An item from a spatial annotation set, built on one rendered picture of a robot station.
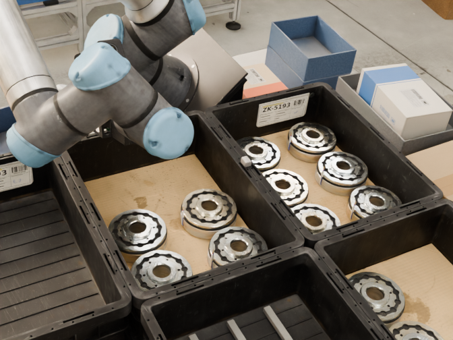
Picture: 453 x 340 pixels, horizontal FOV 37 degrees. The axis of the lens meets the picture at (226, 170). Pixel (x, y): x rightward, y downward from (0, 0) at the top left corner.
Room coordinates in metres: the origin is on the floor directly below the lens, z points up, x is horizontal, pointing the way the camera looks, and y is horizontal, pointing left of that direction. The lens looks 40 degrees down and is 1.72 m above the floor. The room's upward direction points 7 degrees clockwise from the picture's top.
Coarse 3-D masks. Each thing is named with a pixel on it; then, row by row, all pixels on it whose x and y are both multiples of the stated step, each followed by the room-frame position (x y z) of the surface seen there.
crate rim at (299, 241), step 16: (192, 112) 1.09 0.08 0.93; (208, 128) 1.05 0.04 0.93; (224, 144) 1.00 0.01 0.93; (64, 160) 0.90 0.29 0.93; (240, 160) 0.96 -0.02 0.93; (80, 192) 0.83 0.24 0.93; (96, 208) 0.79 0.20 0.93; (272, 208) 0.84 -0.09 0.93; (96, 224) 0.76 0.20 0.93; (288, 224) 0.81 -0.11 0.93; (112, 240) 0.73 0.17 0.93; (304, 240) 0.78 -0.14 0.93; (112, 256) 0.69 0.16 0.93; (256, 256) 0.73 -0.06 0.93; (272, 256) 0.73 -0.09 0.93; (128, 272) 0.67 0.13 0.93; (208, 272) 0.68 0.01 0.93; (224, 272) 0.69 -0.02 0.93; (128, 288) 0.64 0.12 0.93; (160, 288) 0.64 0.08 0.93; (176, 288) 0.65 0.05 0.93
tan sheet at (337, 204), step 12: (288, 132) 1.20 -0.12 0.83; (276, 144) 1.15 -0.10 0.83; (288, 156) 1.11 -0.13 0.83; (288, 168) 1.08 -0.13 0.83; (300, 168) 1.08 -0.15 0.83; (312, 168) 1.08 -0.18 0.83; (312, 180) 1.05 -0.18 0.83; (312, 192) 1.01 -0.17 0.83; (324, 192) 1.01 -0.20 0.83; (324, 204) 0.98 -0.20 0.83; (336, 204) 0.98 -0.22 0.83
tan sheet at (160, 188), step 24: (144, 168) 1.02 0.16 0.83; (168, 168) 1.03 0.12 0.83; (192, 168) 1.04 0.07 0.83; (96, 192) 0.94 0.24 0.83; (120, 192) 0.94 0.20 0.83; (144, 192) 0.95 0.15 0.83; (168, 192) 0.96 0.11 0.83; (168, 216) 0.90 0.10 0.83; (168, 240) 0.83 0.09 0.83; (192, 240) 0.84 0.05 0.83; (192, 264) 0.78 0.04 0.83
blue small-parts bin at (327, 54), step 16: (272, 32) 1.66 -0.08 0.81; (288, 32) 1.70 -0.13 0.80; (304, 32) 1.73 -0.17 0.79; (320, 32) 1.72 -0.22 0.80; (336, 32) 1.66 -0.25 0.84; (272, 48) 1.65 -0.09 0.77; (288, 48) 1.59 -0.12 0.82; (304, 48) 1.67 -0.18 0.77; (320, 48) 1.68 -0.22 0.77; (336, 48) 1.65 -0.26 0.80; (352, 48) 1.59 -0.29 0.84; (288, 64) 1.58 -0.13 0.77; (304, 64) 1.52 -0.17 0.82; (320, 64) 1.52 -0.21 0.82; (336, 64) 1.55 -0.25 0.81; (352, 64) 1.58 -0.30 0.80; (304, 80) 1.51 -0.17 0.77
